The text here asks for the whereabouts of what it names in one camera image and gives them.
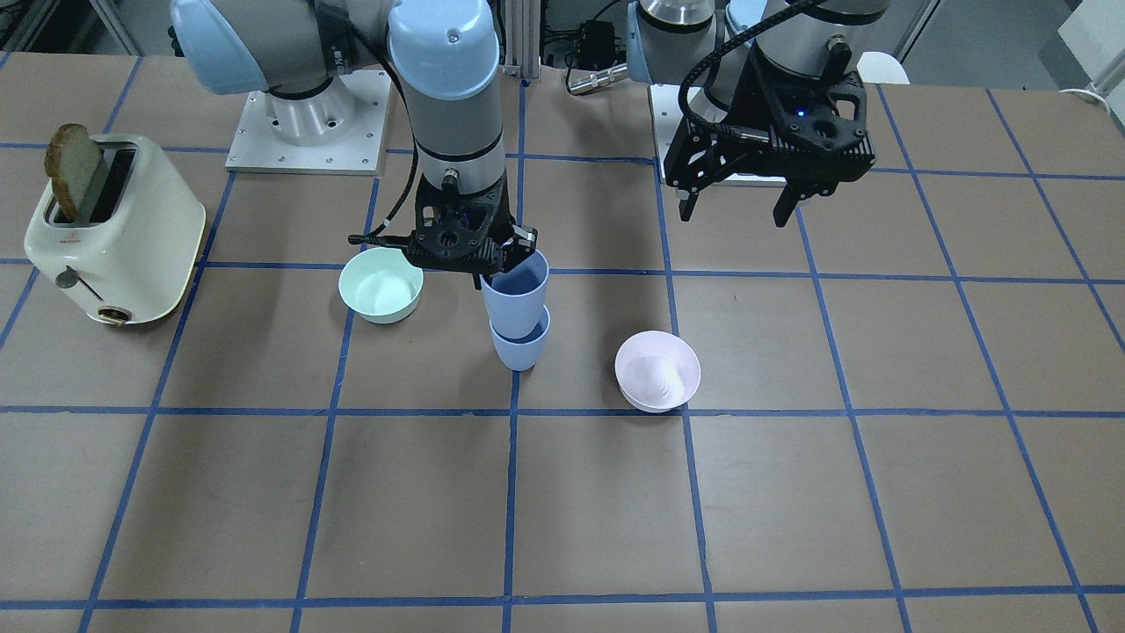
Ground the cream toaster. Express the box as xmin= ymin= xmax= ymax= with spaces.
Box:
xmin=24 ymin=134 xmax=207 ymax=325

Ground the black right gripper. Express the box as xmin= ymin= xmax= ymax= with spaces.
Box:
xmin=348 ymin=175 xmax=538 ymax=278

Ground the pink bowl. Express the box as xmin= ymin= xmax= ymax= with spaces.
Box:
xmin=614 ymin=331 xmax=700 ymax=413

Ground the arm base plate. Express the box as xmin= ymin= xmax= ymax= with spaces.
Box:
xmin=225 ymin=69 xmax=392 ymax=177

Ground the toast slice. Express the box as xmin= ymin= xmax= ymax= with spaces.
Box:
xmin=44 ymin=123 xmax=104 ymax=221

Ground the light blue cup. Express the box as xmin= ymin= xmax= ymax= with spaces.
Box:
xmin=482 ymin=251 xmax=549 ymax=340

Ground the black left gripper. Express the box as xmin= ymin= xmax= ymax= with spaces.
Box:
xmin=664 ymin=40 xmax=878 ymax=228

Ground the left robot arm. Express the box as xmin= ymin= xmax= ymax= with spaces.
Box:
xmin=627 ymin=1 xmax=889 ymax=227

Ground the aluminium frame post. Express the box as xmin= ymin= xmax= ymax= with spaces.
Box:
xmin=497 ymin=0 xmax=542 ymax=84

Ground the green bowl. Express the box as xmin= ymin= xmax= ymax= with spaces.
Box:
xmin=338 ymin=247 xmax=425 ymax=324

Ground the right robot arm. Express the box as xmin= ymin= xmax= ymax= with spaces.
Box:
xmin=170 ymin=1 xmax=538 ymax=278

